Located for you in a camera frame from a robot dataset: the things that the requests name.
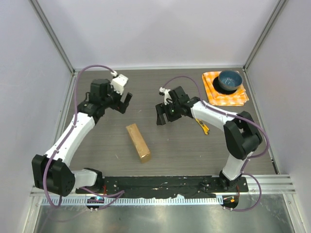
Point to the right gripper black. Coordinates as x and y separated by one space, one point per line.
161 109

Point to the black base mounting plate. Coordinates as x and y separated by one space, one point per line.
184 184

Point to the white slotted cable duct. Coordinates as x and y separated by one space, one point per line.
179 200

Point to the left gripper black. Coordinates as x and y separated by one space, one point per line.
120 107

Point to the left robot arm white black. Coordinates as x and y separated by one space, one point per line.
51 171

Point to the yellow utility knife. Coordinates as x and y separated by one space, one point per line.
203 126

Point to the blue ceramic bowl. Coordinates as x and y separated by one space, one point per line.
230 80

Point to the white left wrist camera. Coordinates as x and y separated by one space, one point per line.
118 82

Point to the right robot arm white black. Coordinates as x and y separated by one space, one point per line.
242 137

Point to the brown cardboard express box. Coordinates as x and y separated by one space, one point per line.
142 149

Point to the orange checkered cloth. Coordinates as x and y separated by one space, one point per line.
238 98

